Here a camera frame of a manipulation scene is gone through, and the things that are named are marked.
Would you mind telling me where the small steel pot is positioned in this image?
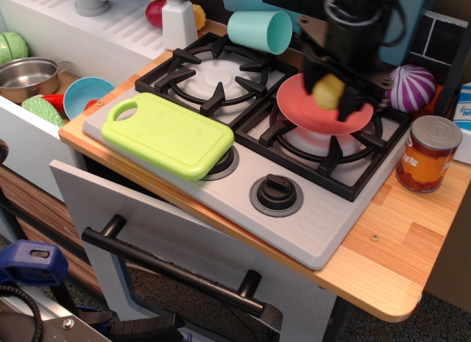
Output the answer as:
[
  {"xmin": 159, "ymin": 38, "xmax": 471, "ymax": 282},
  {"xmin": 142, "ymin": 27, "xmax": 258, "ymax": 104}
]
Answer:
[{"xmin": 1, "ymin": 57, "xmax": 71, "ymax": 104}]

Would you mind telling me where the black left burner grate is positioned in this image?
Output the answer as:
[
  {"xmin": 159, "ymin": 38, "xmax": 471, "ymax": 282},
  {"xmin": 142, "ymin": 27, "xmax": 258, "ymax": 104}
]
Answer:
[{"xmin": 135, "ymin": 33, "xmax": 298, "ymax": 127}]

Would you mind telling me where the green toy cucumber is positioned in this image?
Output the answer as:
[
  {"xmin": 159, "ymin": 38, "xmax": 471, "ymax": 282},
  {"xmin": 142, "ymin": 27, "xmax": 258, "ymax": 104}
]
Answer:
[{"xmin": 21, "ymin": 96, "xmax": 65, "ymax": 128}]

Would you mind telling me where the yellow toy potato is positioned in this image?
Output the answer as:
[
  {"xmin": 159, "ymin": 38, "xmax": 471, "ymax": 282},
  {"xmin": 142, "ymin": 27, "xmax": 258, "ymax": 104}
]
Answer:
[{"xmin": 312, "ymin": 74, "xmax": 345, "ymax": 110}]

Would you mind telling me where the pink plastic plate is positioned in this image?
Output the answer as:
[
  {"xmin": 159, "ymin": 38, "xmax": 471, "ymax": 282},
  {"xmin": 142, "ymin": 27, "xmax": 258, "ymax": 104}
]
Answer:
[{"xmin": 277, "ymin": 73, "xmax": 374, "ymax": 135}]

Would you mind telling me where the black right stove knob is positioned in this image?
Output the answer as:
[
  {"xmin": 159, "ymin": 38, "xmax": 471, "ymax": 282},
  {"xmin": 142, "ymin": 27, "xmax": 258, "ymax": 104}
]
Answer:
[{"xmin": 249, "ymin": 174, "xmax": 303, "ymax": 218}]

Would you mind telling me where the grey toy stove top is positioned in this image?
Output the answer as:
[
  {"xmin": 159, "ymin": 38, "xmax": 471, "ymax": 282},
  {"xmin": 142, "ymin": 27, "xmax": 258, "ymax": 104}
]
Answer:
[{"xmin": 82, "ymin": 32, "xmax": 413, "ymax": 271}]

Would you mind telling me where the black left stove knob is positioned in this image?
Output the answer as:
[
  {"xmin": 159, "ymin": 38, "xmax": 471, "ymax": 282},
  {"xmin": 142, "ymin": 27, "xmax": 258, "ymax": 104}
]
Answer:
[{"xmin": 202, "ymin": 146, "xmax": 239, "ymax": 181}]

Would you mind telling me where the black burner grate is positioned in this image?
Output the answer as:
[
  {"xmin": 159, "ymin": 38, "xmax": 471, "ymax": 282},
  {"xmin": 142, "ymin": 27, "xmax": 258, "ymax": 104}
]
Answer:
[
  {"xmin": 135, "ymin": 33, "xmax": 298, "ymax": 127},
  {"xmin": 233, "ymin": 95, "xmax": 411, "ymax": 202}
]

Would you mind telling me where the red toy apple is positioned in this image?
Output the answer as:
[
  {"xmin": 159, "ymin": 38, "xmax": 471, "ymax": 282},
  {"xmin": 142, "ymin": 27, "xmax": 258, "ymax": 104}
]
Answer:
[{"xmin": 145, "ymin": 0, "xmax": 166, "ymax": 28}]

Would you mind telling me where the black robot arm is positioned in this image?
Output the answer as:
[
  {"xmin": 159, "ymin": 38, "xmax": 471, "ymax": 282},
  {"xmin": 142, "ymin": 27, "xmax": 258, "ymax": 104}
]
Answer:
[{"xmin": 298, "ymin": 0, "xmax": 407, "ymax": 121}]

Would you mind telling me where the black braided cable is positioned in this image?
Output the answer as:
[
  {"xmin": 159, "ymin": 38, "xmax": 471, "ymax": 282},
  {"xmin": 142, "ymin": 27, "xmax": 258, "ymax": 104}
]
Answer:
[{"xmin": 0, "ymin": 285, "xmax": 43, "ymax": 342}]

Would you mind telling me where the white toy sink unit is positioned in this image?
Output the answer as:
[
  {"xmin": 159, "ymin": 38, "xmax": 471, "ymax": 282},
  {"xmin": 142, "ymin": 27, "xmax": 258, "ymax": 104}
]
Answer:
[{"xmin": 1, "ymin": 0, "xmax": 164, "ymax": 199}]

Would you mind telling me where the blue plastic clamp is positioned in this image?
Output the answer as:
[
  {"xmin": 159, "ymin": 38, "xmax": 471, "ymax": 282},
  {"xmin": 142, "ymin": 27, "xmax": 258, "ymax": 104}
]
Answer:
[{"xmin": 1, "ymin": 240, "xmax": 68, "ymax": 286}]

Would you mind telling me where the white salt shaker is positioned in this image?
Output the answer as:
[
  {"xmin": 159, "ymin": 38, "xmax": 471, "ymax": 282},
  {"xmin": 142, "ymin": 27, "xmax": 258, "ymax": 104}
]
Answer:
[{"xmin": 162, "ymin": 0, "xmax": 198, "ymax": 51}]

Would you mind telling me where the blue plastic bowl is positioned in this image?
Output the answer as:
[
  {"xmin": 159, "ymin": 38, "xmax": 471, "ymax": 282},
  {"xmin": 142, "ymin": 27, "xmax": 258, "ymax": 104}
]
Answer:
[{"xmin": 63, "ymin": 76, "xmax": 115, "ymax": 120}]

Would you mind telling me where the black stove knob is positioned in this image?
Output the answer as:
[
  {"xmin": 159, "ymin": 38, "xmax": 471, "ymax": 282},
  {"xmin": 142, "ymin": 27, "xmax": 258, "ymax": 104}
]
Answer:
[
  {"xmin": 202, "ymin": 146, "xmax": 239, "ymax": 181},
  {"xmin": 249, "ymin": 174, "xmax": 303, "ymax": 218}
]

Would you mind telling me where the white milk carton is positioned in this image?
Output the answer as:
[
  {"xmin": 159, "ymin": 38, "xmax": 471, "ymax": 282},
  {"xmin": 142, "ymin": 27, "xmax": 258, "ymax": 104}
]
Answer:
[{"xmin": 453, "ymin": 83, "xmax": 471, "ymax": 129}]

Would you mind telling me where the purple striped toy onion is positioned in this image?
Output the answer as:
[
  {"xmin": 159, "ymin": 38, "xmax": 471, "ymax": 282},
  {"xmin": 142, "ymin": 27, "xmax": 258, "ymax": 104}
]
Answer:
[{"xmin": 386, "ymin": 65, "xmax": 436, "ymax": 113}]

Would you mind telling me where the teal toy microwave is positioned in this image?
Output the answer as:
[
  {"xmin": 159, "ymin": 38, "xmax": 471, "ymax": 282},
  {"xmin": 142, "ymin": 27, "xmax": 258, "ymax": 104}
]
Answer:
[{"xmin": 223, "ymin": 0, "xmax": 435, "ymax": 65}]

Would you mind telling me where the grey toy faucet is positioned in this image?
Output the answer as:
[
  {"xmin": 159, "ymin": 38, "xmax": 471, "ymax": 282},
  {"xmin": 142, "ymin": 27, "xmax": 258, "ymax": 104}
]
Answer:
[{"xmin": 74, "ymin": 0, "xmax": 110, "ymax": 17}]

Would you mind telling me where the orange toy food can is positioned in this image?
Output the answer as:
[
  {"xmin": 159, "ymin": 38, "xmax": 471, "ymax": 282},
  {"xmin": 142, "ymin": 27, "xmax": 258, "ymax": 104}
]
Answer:
[{"xmin": 396, "ymin": 115, "xmax": 463, "ymax": 193}]

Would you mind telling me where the green plastic cutting board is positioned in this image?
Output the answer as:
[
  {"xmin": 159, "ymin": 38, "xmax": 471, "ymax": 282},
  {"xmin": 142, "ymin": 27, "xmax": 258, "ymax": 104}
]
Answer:
[{"xmin": 101, "ymin": 93, "xmax": 235, "ymax": 180}]

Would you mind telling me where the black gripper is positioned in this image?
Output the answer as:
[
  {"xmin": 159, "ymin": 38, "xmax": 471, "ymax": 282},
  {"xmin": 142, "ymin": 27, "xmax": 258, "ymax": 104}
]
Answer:
[{"xmin": 298, "ymin": 10, "xmax": 391, "ymax": 122}]

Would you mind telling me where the green toy cabbage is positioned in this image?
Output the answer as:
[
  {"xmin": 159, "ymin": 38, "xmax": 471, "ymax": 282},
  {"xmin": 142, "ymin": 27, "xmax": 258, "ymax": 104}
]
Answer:
[{"xmin": 0, "ymin": 32, "xmax": 29, "ymax": 65}]

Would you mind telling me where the black oven door handle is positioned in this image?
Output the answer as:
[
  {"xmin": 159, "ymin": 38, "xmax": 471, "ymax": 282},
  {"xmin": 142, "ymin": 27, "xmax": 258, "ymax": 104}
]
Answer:
[{"xmin": 82, "ymin": 214, "xmax": 266, "ymax": 318}]

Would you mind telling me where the teal plastic cup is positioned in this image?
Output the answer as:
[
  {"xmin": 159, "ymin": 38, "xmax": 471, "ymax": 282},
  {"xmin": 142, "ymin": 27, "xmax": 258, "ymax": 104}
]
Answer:
[{"xmin": 227, "ymin": 11, "xmax": 293, "ymax": 55}]

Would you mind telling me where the red toy pepper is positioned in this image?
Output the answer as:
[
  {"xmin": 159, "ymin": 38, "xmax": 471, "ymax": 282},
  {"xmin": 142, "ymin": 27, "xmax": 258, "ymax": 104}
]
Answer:
[{"xmin": 42, "ymin": 94, "xmax": 99, "ymax": 112}]

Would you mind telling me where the white oven door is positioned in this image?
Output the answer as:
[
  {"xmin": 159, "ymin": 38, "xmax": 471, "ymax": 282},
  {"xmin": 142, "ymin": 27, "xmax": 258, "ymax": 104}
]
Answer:
[{"xmin": 50, "ymin": 160, "xmax": 336, "ymax": 341}]

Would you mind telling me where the black right burner grate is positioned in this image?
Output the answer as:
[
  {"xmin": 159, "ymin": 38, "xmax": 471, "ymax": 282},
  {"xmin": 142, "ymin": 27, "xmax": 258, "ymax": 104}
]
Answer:
[{"xmin": 233, "ymin": 95, "xmax": 411, "ymax": 202}]

